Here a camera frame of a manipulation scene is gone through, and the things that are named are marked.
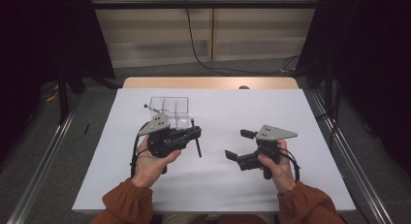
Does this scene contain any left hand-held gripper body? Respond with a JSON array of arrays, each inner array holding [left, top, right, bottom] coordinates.
[[138, 112, 193, 175]]

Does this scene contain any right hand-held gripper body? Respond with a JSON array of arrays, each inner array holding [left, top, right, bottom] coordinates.
[[237, 123, 299, 180]]

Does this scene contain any thin black brush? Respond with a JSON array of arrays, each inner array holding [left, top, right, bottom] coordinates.
[[190, 118, 204, 159]]

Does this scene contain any clear plastic organizer box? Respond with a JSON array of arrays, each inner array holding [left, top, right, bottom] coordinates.
[[148, 96, 190, 130]]

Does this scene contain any person's left hand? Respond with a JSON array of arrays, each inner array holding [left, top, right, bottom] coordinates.
[[130, 135, 182, 189]]

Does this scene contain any person's right hand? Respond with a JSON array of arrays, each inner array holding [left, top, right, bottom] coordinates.
[[257, 139, 298, 195]]

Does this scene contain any white table mat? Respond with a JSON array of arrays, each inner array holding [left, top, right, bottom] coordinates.
[[71, 87, 357, 214]]

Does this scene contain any black curtain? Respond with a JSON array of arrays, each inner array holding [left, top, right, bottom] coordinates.
[[295, 0, 411, 179], [0, 0, 116, 164]]

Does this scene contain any black horizontal bar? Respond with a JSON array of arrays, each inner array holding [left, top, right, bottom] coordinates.
[[91, 0, 319, 11]]

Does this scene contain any left hand-held gripper cable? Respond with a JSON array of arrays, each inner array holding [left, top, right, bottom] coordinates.
[[130, 121, 150, 179]]

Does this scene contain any hand-held gripper cable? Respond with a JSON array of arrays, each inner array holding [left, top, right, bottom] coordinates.
[[130, 121, 150, 179], [279, 150, 301, 183]]

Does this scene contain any right hand-held gripper cable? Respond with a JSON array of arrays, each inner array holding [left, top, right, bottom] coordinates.
[[279, 150, 301, 183]]

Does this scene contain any black wall cable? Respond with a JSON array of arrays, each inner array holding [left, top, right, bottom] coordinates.
[[184, 0, 301, 77]]

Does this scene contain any aluminium floor rail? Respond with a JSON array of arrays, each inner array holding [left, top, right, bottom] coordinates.
[[309, 89, 395, 224], [6, 94, 83, 224]]

